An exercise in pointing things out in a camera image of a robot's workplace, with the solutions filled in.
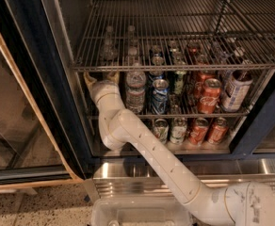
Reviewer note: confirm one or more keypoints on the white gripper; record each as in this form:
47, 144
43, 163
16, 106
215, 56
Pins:
104, 88

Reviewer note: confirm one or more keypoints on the clear water bottle column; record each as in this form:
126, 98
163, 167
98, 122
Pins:
109, 52

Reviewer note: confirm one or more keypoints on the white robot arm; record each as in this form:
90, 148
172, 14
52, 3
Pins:
245, 204

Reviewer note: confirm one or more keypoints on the clear water bottle front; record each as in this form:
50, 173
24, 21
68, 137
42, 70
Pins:
135, 81

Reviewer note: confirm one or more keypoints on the blue Pepsi can middle shelf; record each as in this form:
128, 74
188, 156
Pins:
159, 96

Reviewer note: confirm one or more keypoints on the green can middle shelf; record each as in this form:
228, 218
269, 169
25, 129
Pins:
177, 81

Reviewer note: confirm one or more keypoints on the glass sliding fridge door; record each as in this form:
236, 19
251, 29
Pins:
29, 153

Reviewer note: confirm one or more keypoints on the stainless fridge base grille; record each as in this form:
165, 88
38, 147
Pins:
120, 179

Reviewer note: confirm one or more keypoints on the red Coca-Cola can middle shelf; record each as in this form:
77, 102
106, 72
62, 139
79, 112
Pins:
211, 89

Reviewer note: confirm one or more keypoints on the blue Pepsi can behind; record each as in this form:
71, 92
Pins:
156, 73

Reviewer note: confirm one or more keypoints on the red Coca-Cola can behind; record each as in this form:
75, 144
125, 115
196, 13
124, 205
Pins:
201, 76

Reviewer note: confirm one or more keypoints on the red coca-cola can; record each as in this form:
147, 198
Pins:
198, 131
217, 131
201, 76

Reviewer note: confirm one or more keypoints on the red Coca-Cola can bottom right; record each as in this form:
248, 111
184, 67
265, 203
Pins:
217, 131

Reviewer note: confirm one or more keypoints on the clear plastic bin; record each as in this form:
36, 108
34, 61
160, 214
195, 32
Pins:
139, 211

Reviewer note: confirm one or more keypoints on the white root beer can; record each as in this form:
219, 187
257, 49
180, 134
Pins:
236, 89

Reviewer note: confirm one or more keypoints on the middle wire fridge shelf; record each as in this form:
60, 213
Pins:
175, 113

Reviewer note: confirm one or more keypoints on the wire fridge shelf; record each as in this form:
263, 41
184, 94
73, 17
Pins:
175, 113
233, 37

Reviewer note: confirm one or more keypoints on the upper wire fridge shelf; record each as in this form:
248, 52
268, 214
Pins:
233, 37

